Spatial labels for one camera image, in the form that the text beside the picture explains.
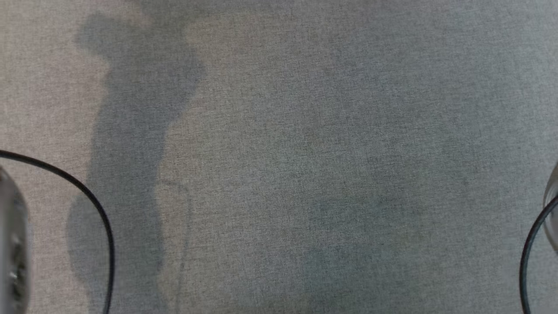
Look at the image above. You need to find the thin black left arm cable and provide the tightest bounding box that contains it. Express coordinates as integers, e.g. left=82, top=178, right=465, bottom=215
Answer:
left=0, top=150, right=116, bottom=314

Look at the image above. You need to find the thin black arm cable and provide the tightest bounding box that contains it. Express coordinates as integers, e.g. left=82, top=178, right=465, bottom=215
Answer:
left=0, top=150, right=116, bottom=314
left=519, top=195, right=558, bottom=314

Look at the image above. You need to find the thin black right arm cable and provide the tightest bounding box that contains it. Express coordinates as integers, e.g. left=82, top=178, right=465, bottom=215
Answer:
left=519, top=195, right=558, bottom=314

